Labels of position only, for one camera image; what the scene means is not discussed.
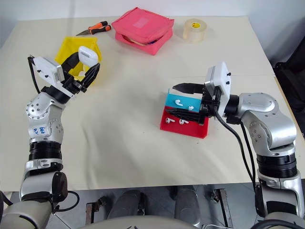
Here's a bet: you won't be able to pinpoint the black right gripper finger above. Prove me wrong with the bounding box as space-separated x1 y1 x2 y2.
172 82 205 95
165 107 203 124

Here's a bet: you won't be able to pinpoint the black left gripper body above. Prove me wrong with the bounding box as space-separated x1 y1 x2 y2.
61 71 88 94

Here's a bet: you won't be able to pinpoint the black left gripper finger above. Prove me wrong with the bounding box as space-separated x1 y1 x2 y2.
80 62 101 89
61 51 81 73

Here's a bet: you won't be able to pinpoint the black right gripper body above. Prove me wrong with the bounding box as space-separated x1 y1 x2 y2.
199 84 221 126

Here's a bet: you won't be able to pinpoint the white earbud case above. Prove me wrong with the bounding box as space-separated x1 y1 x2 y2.
78 46 99 68

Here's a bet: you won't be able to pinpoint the yellow plastic bin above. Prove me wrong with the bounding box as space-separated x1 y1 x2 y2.
54 36 103 86

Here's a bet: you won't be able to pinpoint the red open tray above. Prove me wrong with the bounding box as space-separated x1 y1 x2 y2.
159 104 211 139

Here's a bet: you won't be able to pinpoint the blue open tray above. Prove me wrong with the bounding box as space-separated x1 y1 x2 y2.
164 88 203 114

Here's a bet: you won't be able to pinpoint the orange black pliers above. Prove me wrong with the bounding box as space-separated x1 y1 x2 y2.
76 21 112 36

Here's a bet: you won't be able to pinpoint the translucent tape roll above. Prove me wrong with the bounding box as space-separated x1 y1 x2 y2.
183 18 208 44

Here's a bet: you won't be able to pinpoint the pink fabric pouch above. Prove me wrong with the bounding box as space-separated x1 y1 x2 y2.
111 7 174 56

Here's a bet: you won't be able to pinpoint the black fabric object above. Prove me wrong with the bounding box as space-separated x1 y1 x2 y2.
274 42 305 134

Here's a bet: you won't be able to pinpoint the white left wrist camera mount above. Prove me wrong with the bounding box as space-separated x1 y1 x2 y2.
32 56 65 86

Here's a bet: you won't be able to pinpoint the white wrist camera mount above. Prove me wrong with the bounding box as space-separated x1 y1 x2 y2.
32 56 65 86
204 61 231 117

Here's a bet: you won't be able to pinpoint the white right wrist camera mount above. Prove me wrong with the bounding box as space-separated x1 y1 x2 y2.
204 61 231 117

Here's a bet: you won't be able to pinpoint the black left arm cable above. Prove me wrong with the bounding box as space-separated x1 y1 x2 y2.
28 56 42 94

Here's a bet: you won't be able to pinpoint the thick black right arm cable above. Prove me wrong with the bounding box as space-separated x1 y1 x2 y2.
213 94 263 217

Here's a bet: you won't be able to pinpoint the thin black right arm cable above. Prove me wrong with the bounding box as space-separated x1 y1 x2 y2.
240 121 255 178

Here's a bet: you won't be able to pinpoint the rusty metal bracket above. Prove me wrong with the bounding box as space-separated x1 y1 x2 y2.
85 195 108 225
214 188 234 229

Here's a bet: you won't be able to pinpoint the thin black cable loop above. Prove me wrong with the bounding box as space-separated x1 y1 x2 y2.
53 190 81 212

